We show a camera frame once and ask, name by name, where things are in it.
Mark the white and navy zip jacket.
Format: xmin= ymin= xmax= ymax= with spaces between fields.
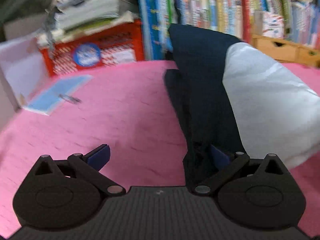
xmin=164 ymin=24 xmax=319 ymax=189

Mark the pink bunny print blanket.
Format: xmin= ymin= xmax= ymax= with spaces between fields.
xmin=0 ymin=59 xmax=320 ymax=239

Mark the blue notebook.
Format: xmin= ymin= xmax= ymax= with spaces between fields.
xmin=23 ymin=75 xmax=92 ymax=116

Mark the white paper sheet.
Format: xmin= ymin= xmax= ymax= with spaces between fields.
xmin=1 ymin=35 xmax=49 ymax=107

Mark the wooden drawer organizer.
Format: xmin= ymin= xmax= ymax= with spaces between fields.
xmin=252 ymin=35 xmax=319 ymax=69

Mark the red plastic crate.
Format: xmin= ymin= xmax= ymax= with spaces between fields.
xmin=39 ymin=20 xmax=144 ymax=76

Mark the white pocket printer box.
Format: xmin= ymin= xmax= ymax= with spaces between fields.
xmin=261 ymin=11 xmax=284 ymax=38

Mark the row of standing books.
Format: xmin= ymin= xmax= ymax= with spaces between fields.
xmin=138 ymin=0 xmax=319 ymax=60

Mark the stack of papers and magazines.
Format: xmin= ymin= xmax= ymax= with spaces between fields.
xmin=37 ymin=0 xmax=139 ymax=47

